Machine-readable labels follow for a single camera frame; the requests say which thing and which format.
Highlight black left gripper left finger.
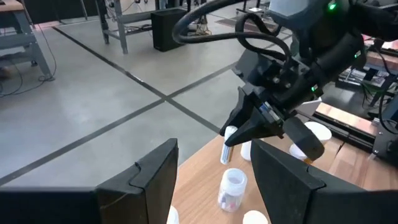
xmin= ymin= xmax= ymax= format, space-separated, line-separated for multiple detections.
xmin=0 ymin=138 xmax=180 ymax=224

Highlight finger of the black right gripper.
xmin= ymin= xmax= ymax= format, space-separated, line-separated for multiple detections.
xmin=223 ymin=114 xmax=284 ymax=147
xmin=219 ymin=86 xmax=261 ymax=137

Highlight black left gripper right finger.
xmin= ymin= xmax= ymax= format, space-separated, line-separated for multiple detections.
xmin=250 ymin=138 xmax=398 ymax=224

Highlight amber pill bottle white cap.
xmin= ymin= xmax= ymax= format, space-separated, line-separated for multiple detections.
xmin=288 ymin=142 xmax=313 ymax=165

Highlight clear bottle pink pills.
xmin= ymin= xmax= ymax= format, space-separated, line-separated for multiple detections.
xmin=216 ymin=167 xmax=249 ymax=213

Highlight wide amber bottle white cap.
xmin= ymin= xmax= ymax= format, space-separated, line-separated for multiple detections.
xmin=303 ymin=120 xmax=333 ymax=144

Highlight wooden shelf black metal legs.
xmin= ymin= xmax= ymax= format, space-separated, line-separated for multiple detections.
xmin=170 ymin=124 xmax=346 ymax=224

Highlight small orange bottle white cap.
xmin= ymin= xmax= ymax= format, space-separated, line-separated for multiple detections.
xmin=242 ymin=210 xmax=269 ymax=224

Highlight black box speaker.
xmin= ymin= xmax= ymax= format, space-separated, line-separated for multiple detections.
xmin=150 ymin=8 xmax=187 ymax=53

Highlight grey metal workbench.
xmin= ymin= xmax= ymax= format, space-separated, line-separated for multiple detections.
xmin=0 ymin=0 xmax=55 ymax=80
xmin=95 ymin=0 xmax=200 ymax=55

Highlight black aluminium table frame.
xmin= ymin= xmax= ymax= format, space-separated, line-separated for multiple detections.
xmin=306 ymin=105 xmax=398 ymax=166

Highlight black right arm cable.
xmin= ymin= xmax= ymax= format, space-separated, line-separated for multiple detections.
xmin=172 ymin=0 xmax=293 ymax=63

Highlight black floor cable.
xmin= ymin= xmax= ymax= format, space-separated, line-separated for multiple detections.
xmin=0 ymin=24 xmax=58 ymax=97

